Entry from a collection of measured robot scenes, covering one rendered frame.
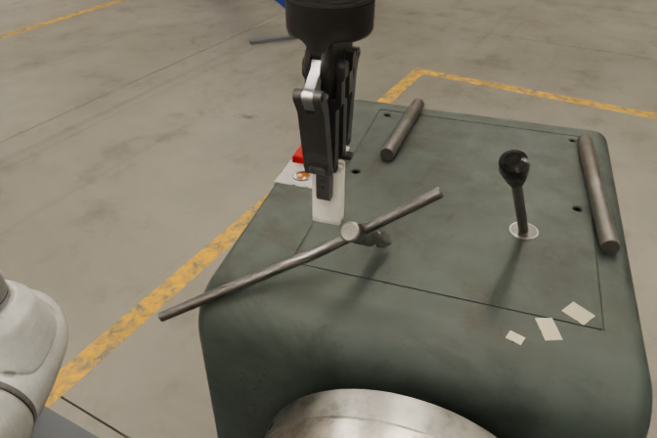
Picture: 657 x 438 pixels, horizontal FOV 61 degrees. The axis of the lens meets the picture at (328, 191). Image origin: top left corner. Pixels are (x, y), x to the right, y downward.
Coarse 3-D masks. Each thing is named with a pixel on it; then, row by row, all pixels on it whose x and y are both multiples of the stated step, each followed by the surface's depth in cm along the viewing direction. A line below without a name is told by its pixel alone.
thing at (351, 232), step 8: (344, 224) 58; (352, 224) 58; (360, 224) 59; (344, 232) 58; (352, 232) 58; (360, 232) 58; (376, 232) 63; (344, 240) 58; (352, 240) 58; (360, 240) 58; (368, 240) 60; (376, 240) 62; (384, 240) 65
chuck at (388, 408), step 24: (288, 408) 59; (312, 408) 55; (336, 408) 54; (360, 408) 53; (384, 408) 52; (408, 408) 52; (432, 408) 52; (432, 432) 50; (456, 432) 51; (480, 432) 52
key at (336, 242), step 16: (432, 192) 56; (400, 208) 58; (416, 208) 57; (368, 224) 59; (384, 224) 58; (336, 240) 60; (304, 256) 61; (320, 256) 61; (256, 272) 61; (272, 272) 61; (224, 288) 61; (240, 288) 61; (176, 304) 62; (192, 304) 61; (160, 320) 62
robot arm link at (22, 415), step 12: (0, 396) 79; (12, 396) 81; (0, 408) 78; (12, 408) 80; (24, 408) 82; (0, 420) 76; (12, 420) 79; (24, 420) 82; (0, 432) 76; (12, 432) 78; (24, 432) 81
